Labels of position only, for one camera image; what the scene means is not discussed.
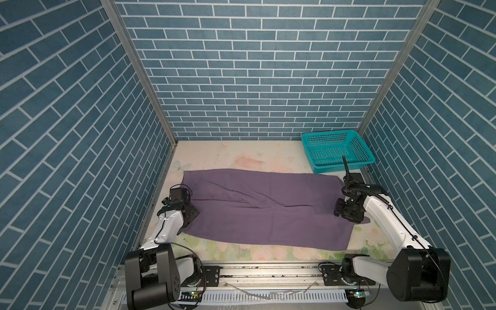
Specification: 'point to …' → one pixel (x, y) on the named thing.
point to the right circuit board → (360, 293)
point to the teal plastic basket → (325, 148)
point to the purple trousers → (272, 207)
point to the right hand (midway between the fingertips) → (342, 215)
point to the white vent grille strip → (285, 296)
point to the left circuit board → (192, 296)
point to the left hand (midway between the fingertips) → (192, 216)
